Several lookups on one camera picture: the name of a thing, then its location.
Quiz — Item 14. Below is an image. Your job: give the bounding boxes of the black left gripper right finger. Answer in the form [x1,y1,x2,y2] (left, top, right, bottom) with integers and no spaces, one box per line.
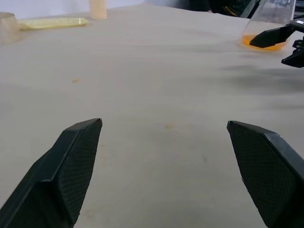
[227,120,304,228]

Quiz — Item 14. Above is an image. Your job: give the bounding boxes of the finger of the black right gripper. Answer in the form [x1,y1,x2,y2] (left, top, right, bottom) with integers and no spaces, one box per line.
[281,35,304,69]
[249,24,295,48]

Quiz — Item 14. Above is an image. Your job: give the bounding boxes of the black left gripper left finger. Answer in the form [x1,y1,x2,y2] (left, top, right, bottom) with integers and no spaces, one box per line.
[0,118,103,228]

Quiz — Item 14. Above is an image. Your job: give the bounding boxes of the glass flask with orange liquid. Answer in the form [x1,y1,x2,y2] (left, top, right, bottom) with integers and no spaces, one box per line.
[240,0,297,51]

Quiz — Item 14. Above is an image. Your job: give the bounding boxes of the dark background equipment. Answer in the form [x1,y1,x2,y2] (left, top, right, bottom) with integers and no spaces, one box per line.
[166,0,262,19]

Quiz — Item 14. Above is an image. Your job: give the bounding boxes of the yellow plastic packet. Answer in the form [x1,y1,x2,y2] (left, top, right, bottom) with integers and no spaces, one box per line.
[18,17,90,31]

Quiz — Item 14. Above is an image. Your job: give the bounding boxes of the beige round cup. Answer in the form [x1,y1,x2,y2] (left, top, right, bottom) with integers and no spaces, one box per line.
[0,12,24,45]

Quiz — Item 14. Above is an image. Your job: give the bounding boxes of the beige cylindrical container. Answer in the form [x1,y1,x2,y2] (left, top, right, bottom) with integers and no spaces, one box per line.
[88,0,109,20]

